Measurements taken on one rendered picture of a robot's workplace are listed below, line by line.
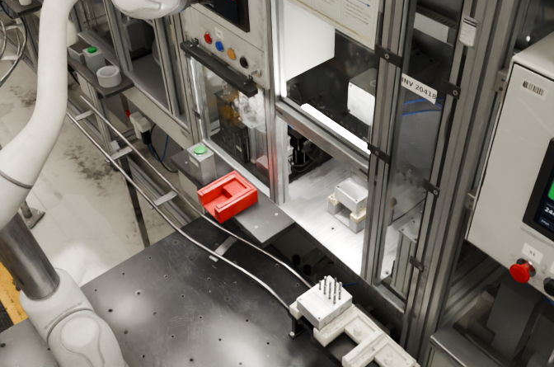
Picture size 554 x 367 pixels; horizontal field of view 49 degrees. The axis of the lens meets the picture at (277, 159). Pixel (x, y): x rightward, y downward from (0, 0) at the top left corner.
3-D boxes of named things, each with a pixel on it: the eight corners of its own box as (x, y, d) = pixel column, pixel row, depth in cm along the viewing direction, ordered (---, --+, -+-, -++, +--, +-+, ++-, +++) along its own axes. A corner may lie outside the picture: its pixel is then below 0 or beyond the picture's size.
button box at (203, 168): (190, 174, 211) (185, 148, 203) (208, 164, 215) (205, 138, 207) (203, 185, 207) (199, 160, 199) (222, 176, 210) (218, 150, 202)
